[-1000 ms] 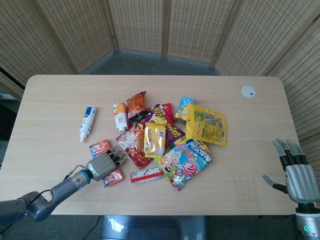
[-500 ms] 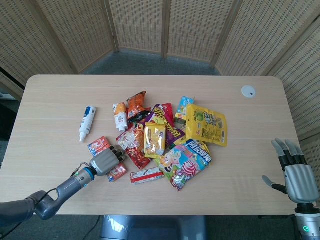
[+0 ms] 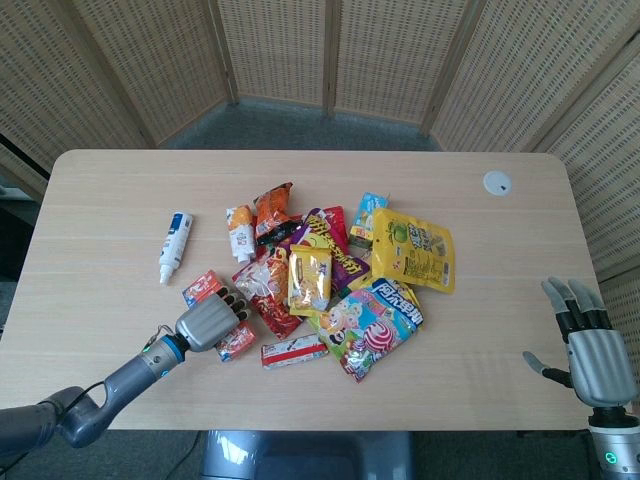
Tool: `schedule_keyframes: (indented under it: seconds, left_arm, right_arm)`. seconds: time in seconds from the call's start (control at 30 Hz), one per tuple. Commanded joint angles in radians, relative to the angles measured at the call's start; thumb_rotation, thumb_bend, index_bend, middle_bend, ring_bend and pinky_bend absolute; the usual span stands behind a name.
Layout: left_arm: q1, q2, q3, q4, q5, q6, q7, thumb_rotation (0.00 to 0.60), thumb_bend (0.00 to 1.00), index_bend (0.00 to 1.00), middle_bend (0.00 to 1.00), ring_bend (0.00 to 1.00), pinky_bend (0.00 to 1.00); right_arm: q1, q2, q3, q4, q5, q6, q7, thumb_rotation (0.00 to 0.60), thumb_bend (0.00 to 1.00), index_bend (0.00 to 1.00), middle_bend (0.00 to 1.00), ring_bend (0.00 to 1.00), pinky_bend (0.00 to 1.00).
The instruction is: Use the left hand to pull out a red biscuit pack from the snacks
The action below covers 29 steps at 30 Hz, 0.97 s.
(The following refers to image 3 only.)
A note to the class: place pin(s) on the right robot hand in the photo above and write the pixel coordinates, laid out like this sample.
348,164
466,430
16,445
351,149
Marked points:
595,360

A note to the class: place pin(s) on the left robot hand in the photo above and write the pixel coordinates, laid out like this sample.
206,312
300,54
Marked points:
205,322

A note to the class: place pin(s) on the red blue snack box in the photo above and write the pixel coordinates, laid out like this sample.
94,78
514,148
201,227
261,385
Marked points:
202,287

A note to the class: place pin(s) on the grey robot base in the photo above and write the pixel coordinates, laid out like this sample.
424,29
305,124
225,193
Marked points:
305,457

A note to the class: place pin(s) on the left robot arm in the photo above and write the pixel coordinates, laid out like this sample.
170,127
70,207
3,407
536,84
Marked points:
125,375

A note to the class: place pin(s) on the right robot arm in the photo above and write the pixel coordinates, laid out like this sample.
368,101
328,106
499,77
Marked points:
612,450

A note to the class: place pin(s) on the red clear snack bag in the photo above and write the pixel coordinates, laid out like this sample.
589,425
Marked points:
265,290

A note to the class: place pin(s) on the white blue squeeze bottle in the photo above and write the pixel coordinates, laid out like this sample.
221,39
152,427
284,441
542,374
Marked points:
175,245

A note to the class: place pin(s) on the red white biscuit pack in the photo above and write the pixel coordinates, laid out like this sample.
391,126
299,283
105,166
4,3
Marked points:
292,352

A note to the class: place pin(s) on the white and orange pouch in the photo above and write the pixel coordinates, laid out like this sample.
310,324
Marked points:
241,230

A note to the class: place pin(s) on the yellow cracker pack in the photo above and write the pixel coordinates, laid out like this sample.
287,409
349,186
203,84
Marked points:
310,280

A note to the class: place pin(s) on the orange black snack bag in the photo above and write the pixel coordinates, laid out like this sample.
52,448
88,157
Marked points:
272,210

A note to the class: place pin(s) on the purple snack bag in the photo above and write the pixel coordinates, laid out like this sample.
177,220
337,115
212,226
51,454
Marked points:
345,265

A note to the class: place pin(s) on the colourful lollipop bag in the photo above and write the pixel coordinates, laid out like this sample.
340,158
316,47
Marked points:
365,330

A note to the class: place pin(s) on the yellow green candy bag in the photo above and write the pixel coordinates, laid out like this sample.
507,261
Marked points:
410,250

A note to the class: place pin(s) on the woven folding screen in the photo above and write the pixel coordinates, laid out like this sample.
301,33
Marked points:
280,50

